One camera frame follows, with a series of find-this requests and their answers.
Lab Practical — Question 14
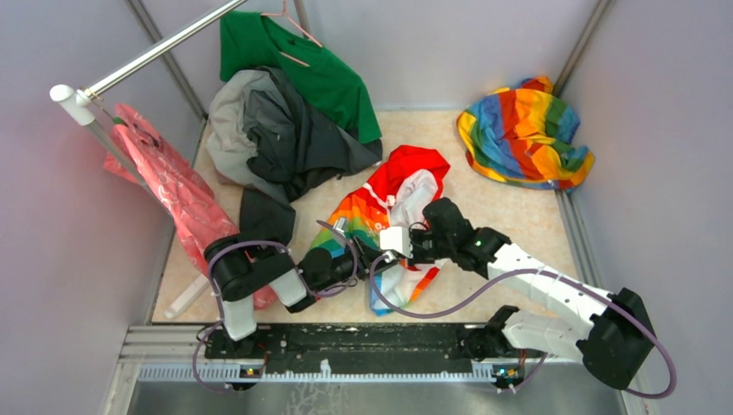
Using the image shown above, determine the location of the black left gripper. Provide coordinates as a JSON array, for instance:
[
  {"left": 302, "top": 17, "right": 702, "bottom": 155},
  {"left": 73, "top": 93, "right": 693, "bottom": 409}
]
[{"left": 314, "top": 234, "right": 399, "bottom": 292}]

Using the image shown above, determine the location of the rainbow striped garment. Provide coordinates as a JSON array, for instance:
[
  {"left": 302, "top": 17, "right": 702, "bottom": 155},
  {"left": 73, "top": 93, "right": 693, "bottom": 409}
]
[{"left": 456, "top": 76, "right": 595, "bottom": 193}]

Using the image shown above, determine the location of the pink clothes hanger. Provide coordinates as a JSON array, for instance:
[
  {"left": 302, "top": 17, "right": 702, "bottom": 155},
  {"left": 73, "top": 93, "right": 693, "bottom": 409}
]
[{"left": 261, "top": 0, "right": 323, "bottom": 48}]

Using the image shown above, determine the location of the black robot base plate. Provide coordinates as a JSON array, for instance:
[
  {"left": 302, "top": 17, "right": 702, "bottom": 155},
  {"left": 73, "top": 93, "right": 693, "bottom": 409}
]
[{"left": 204, "top": 322, "right": 545, "bottom": 376}]

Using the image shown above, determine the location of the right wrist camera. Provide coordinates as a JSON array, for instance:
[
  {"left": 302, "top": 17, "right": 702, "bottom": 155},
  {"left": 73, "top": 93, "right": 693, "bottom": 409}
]
[{"left": 379, "top": 226, "right": 412, "bottom": 259}]

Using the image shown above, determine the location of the aluminium frame rail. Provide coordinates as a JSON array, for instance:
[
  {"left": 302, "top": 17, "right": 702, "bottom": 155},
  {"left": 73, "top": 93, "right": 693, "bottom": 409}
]
[{"left": 105, "top": 198, "right": 659, "bottom": 414}]

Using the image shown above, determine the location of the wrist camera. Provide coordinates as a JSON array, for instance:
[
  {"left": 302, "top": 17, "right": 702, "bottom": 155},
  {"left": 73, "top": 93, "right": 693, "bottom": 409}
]
[
  {"left": 379, "top": 226, "right": 412, "bottom": 259},
  {"left": 333, "top": 217, "right": 349, "bottom": 235}
]

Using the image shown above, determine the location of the red white cartoon jacket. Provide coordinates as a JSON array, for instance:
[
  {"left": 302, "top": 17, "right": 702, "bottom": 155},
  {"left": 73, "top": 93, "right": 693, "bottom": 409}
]
[{"left": 299, "top": 145, "right": 450, "bottom": 291}]

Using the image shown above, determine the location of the green t-shirt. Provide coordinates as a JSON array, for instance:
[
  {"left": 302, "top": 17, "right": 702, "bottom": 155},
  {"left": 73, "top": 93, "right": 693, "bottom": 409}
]
[{"left": 219, "top": 11, "right": 382, "bottom": 144}]

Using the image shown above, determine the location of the silver clothes rail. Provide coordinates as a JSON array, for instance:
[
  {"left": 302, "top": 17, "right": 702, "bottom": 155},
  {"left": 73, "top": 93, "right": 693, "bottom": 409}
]
[{"left": 49, "top": 1, "right": 243, "bottom": 190}]

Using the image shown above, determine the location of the dark grey jacket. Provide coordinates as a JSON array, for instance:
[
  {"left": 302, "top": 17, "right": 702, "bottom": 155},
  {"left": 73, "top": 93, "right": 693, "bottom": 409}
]
[{"left": 205, "top": 67, "right": 383, "bottom": 244}]

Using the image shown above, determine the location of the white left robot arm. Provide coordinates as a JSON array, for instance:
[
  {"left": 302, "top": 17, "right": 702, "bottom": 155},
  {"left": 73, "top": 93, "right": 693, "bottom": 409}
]
[{"left": 204, "top": 234, "right": 381, "bottom": 358}]

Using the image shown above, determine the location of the pink patterned garment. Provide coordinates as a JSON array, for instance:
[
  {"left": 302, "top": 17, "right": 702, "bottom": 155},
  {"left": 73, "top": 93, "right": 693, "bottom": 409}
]
[{"left": 103, "top": 103, "right": 282, "bottom": 310}]

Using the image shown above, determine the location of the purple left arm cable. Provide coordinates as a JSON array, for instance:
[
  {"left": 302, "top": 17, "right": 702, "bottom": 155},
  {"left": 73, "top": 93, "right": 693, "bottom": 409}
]
[{"left": 191, "top": 219, "right": 360, "bottom": 395}]

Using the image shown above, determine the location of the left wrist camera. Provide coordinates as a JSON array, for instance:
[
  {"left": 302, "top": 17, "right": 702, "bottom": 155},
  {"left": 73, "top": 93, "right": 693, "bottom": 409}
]
[{"left": 333, "top": 217, "right": 349, "bottom": 235}]

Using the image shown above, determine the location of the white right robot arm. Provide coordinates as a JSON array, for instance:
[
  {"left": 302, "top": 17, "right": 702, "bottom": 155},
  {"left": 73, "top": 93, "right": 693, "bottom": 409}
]
[{"left": 401, "top": 198, "right": 655, "bottom": 390}]

